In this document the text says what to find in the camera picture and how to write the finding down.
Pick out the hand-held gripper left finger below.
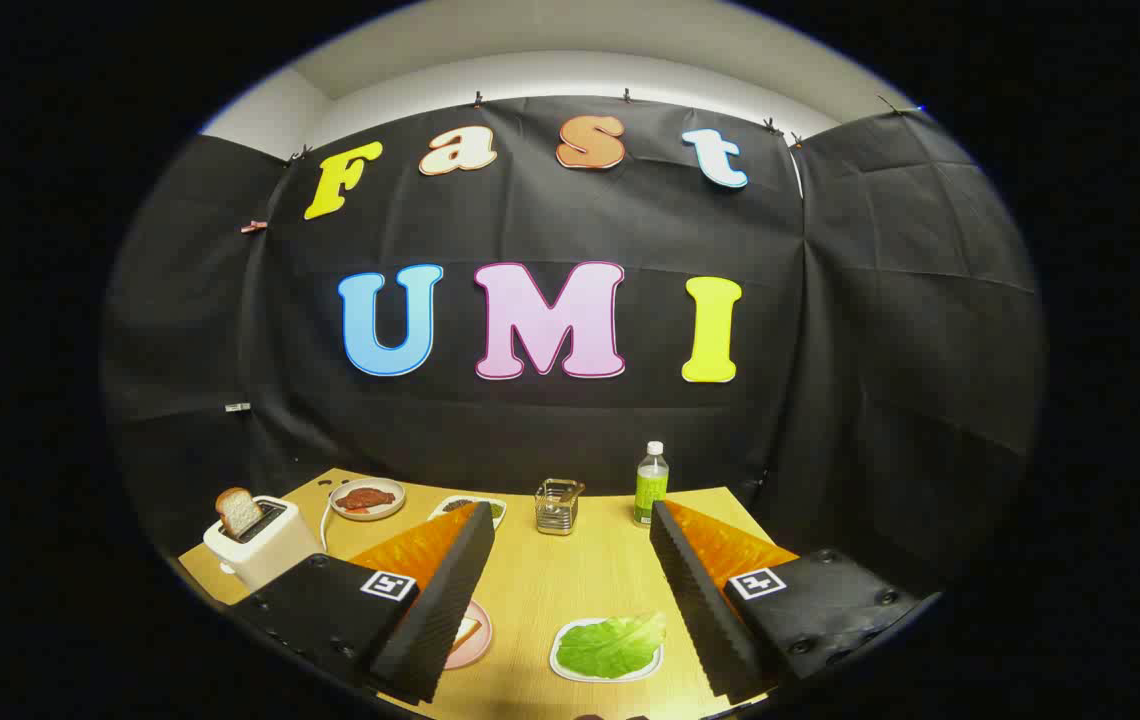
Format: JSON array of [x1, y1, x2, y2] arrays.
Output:
[[228, 502, 497, 707]]

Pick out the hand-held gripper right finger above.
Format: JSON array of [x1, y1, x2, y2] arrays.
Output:
[[648, 500, 923, 705]]

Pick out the green lettuce leaf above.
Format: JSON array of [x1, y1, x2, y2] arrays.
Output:
[[556, 612, 668, 679]]

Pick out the toasted bread slice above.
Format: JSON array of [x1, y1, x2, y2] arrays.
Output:
[[215, 487, 264, 539]]

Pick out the pink round plate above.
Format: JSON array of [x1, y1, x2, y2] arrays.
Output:
[[442, 598, 494, 671]]

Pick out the white leaf-shaped plate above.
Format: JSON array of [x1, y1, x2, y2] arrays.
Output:
[[549, 615, 664, 684]]

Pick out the white divided dish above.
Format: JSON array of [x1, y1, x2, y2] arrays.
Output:
[[428, 494, 508, 531]]

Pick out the round beige plate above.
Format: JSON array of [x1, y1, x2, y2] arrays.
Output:
[[328, 478, 407, 522]]

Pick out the green label plastic bottle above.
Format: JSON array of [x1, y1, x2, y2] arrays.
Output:
[[632, 441, 670, 528]]

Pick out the white toaster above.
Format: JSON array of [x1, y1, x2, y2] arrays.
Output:
[[202, 495, 323, 593]]

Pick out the black backdrop cloth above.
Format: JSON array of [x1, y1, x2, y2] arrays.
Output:
[[100, 95, 1048, 601]]

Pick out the metal wire holder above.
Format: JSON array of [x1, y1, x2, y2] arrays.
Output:
[[534, 478, 586, 536]]

